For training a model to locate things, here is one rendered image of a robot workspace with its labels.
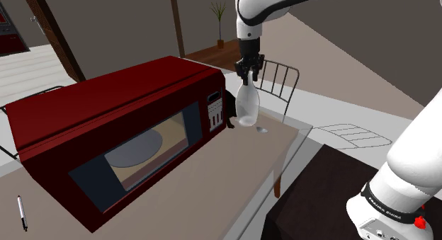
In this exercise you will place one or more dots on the green potted plant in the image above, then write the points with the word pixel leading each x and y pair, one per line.
pixel 219 15

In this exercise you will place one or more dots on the white and black pen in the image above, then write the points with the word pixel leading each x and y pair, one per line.
pixel 22 213

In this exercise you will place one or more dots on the small grey spoon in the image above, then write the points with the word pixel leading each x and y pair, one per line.
pixel 262 130

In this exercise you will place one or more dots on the black object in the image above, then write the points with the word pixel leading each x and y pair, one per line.
pixel 230 106

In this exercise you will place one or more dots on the clear glass bottle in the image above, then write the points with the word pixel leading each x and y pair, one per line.
pixel 247 106

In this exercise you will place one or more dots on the red microwave oven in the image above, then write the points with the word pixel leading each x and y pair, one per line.
pixel 103 104

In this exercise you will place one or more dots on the dark robot stand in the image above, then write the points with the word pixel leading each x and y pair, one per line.
pixel 310 198

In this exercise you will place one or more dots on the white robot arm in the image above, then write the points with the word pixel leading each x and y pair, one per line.
pixel 411 163

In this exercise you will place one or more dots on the red wall appliance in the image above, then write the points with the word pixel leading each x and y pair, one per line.
pixel 10 39

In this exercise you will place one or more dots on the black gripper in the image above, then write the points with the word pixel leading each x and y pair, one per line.
pixel 249 49

